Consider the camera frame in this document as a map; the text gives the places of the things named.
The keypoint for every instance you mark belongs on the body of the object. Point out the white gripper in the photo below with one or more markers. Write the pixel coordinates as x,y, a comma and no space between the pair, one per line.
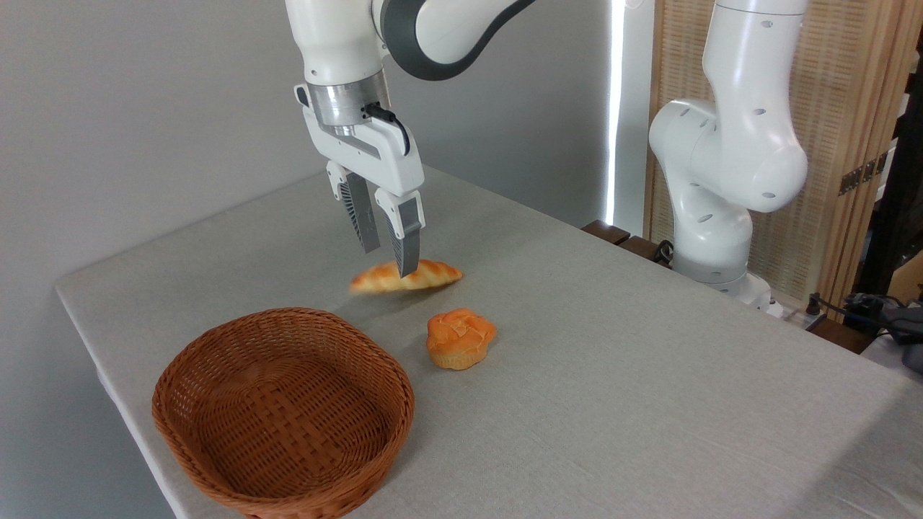
382,162

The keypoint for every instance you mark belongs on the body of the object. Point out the braided golden bread loaf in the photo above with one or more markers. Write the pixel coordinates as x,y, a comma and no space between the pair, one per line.
435,274

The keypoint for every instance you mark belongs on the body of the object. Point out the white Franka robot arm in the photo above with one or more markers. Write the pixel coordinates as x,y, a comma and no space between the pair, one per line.
750,144

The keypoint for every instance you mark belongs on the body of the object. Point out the orange muffin-shaped bread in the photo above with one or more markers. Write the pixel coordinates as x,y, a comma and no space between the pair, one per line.
460,339

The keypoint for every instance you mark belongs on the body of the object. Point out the brown wicker basket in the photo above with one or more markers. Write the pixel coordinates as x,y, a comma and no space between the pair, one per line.
288,411

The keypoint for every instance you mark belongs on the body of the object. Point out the dark wooden block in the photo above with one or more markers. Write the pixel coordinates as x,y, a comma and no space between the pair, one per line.
607,231
640,248

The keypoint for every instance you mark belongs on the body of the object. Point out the grey tablecloth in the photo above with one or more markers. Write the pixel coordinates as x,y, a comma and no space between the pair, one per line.
613,404

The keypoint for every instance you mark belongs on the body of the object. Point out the bamboo folding screen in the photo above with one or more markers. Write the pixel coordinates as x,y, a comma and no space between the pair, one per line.
836,72

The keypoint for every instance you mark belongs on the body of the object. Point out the brass screen hinge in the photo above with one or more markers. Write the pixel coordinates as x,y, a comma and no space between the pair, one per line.
862,173

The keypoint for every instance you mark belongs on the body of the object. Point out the black metal stand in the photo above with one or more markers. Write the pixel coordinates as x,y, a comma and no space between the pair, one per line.
894,187

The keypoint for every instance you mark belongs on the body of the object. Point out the grey black power adapter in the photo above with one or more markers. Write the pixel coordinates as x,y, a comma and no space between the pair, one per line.
898,324

